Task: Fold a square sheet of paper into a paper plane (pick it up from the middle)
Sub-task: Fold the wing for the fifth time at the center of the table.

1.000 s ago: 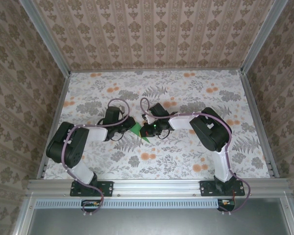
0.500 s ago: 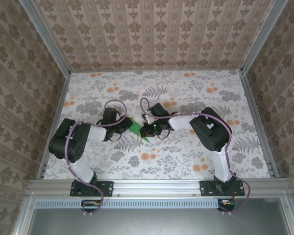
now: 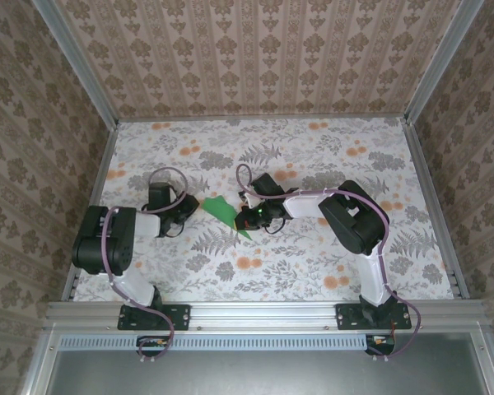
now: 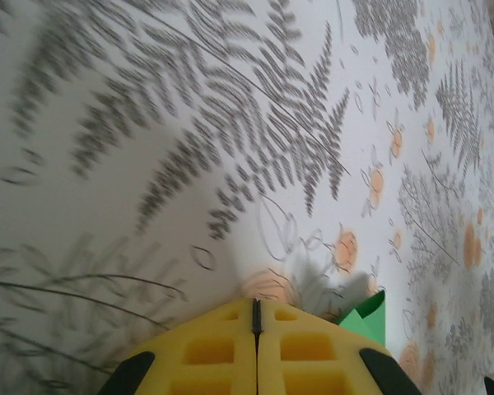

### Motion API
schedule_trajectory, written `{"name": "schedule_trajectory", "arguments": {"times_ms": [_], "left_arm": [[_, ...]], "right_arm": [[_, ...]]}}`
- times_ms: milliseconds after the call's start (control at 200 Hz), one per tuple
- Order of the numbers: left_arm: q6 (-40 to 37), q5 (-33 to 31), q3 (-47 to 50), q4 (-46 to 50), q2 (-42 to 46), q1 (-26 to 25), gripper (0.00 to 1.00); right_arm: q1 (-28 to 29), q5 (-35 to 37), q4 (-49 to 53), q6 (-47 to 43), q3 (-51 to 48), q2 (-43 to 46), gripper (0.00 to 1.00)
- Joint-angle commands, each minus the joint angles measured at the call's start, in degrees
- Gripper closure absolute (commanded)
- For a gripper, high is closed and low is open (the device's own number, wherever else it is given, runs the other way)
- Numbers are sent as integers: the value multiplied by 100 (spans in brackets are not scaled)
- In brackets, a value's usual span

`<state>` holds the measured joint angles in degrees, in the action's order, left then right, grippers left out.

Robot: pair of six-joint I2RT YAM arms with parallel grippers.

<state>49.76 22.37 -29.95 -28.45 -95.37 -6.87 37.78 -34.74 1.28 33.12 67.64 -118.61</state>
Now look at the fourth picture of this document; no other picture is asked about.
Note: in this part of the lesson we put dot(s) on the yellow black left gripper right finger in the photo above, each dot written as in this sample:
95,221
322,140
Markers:
313,362

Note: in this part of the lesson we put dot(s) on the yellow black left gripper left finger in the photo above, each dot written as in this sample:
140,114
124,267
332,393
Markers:
206,362

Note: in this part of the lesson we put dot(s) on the green cloth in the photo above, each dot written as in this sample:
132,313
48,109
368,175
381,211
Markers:
370,325

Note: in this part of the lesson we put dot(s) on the floral patterned table cover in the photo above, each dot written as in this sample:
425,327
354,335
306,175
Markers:
148,123

